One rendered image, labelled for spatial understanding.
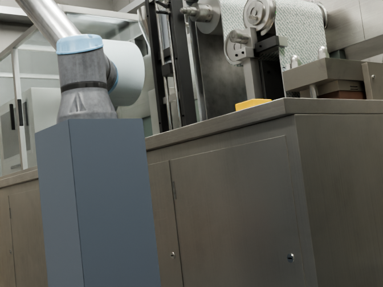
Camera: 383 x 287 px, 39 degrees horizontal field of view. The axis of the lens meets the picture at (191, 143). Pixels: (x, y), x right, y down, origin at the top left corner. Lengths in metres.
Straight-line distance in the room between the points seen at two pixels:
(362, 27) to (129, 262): 1.12
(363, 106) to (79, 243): 0.82
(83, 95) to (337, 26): 1.01
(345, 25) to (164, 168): 0.79
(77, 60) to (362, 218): 0.82
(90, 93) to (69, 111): 0.07
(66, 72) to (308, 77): 0.67
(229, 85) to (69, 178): 0.98
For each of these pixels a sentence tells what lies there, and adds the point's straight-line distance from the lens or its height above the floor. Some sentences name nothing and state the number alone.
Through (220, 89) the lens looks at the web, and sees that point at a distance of 2.04.
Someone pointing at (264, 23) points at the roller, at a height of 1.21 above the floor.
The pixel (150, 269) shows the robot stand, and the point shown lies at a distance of 1.33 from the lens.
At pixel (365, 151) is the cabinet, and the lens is 1.51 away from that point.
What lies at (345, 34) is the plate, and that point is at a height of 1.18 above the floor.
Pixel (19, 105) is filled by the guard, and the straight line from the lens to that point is 2.91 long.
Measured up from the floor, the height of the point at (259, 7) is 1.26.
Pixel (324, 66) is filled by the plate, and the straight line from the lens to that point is 1.55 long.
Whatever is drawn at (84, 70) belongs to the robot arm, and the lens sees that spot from 1.35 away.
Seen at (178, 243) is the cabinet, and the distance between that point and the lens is 1.71.
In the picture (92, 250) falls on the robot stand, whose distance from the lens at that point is 1.25.
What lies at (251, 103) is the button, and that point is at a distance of 1.41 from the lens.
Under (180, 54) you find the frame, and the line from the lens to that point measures 1.90.
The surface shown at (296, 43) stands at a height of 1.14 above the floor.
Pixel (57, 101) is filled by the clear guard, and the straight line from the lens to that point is 2.54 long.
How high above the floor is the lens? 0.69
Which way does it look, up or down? 6 degrees up
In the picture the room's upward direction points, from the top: 7 degrees counter-clockwise
